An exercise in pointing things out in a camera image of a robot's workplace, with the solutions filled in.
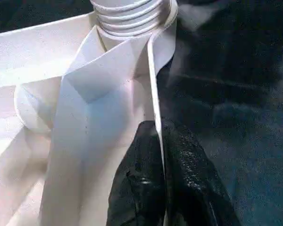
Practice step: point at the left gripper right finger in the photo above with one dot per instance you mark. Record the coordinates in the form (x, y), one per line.
(193, 188)

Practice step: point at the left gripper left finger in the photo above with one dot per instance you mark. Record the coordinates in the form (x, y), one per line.
(141, 183)

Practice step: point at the white plastic table top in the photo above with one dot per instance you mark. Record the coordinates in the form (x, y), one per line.
(61, 117)

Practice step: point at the white plastic table leg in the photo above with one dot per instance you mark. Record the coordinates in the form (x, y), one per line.
(129, 16)

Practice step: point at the black table mat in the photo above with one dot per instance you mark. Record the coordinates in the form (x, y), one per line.
(226, 117)

